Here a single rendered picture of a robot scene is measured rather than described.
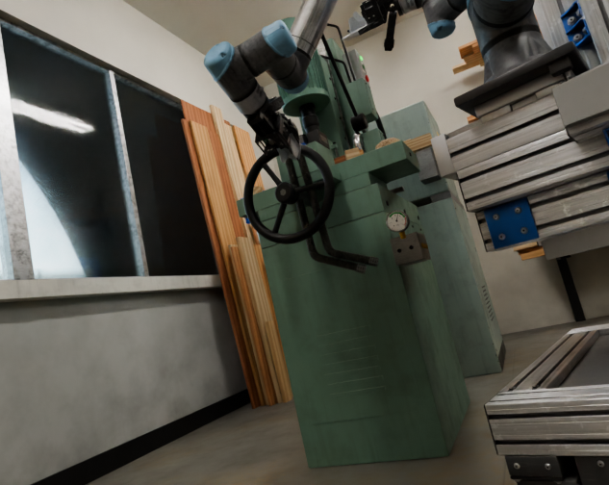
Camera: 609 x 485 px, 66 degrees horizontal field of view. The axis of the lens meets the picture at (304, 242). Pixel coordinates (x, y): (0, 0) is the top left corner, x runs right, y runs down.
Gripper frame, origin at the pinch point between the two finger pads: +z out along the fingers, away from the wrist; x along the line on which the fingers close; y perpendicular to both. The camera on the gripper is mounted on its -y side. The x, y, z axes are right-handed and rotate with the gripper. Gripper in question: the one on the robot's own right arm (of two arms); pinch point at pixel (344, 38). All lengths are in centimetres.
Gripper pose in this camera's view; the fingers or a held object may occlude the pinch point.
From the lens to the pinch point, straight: 171.4
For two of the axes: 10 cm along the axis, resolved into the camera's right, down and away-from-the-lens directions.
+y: -4.3, -7.9, -4.3
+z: -8.8, 2.7, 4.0
